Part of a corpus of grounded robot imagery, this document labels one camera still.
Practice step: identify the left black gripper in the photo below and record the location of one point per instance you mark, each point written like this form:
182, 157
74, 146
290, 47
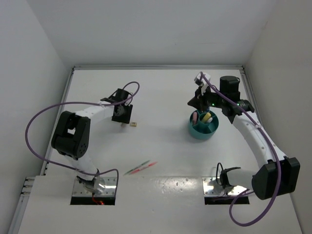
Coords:
125, 119

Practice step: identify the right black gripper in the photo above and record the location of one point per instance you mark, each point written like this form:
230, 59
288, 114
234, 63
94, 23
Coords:
198, 101

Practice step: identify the yellow highlighter marker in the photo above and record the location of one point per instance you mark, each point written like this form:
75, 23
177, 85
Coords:
206, 117

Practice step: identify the pink highlighter marker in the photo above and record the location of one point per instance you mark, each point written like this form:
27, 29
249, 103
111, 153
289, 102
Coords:
194, 118

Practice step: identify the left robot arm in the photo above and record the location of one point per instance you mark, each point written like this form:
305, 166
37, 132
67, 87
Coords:
72, 133

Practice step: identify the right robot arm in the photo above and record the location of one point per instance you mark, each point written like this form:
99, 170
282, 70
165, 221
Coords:
277, 174

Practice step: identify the teal round divided container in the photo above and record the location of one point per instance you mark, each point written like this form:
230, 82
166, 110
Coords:
203, 131

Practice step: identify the green thin pen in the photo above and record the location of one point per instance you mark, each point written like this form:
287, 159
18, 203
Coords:
137, 167

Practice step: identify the red thin pen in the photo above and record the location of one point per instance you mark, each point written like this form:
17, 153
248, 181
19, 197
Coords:
143, 168

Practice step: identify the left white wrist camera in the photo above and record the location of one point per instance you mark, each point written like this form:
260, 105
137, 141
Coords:
129, 99

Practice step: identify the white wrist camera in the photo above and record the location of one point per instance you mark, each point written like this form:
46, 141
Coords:
129, 99
200, 80

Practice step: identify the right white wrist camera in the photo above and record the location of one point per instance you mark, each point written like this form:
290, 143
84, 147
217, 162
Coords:
200, 80

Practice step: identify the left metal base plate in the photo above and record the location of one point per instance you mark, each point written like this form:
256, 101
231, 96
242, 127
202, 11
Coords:
99, 187

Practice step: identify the metal base plate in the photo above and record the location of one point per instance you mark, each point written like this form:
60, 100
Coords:
212, 189
99, 187

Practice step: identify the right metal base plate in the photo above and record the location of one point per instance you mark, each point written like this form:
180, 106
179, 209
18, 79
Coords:
212, 189

